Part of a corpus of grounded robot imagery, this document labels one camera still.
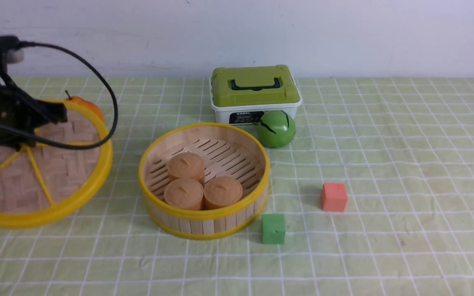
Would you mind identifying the bamboo steamer basket yellow rim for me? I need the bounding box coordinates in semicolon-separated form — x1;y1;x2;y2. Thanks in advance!
138;122;270;240

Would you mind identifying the orange toy pear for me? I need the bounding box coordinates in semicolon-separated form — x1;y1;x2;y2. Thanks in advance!
65;90;104;122

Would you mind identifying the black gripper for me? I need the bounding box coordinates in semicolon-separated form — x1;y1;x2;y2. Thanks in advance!
0;35;68;149

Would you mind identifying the black cable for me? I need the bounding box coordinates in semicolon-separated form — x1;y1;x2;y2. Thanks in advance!
0;41;119;150

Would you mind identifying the green lidded white storage box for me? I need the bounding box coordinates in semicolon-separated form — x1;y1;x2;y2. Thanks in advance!
209;65;302;125

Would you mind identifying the orange steamed bun front right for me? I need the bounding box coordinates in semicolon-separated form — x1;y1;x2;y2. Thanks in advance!
204;176;243;210

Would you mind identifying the green checkered tablecloth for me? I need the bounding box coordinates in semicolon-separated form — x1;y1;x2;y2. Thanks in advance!
0;77;474;296

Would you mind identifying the orange steamed bun front left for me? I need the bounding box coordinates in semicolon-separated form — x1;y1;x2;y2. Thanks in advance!
164;178;204;210

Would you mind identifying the orange steamed bun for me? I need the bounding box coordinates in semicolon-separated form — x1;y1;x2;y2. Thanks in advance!
166;152;205;184
204;176;243;210
164;178;204;210

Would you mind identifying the red foam cube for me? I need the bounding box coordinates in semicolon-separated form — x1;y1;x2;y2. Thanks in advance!
321;183;348;212

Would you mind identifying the yellow rimmed bamboo steamer lid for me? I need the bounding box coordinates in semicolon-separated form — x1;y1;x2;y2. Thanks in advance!
0;99;114;229

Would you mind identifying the orange steamed bun back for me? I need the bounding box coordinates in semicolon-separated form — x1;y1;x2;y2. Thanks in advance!
166;152;205;184

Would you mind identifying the green toy watermelon ball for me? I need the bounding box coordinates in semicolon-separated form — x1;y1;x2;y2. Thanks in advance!
257;109;296;148

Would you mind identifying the green foam cube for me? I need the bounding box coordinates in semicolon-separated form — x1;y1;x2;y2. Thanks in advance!
262;213;286;245

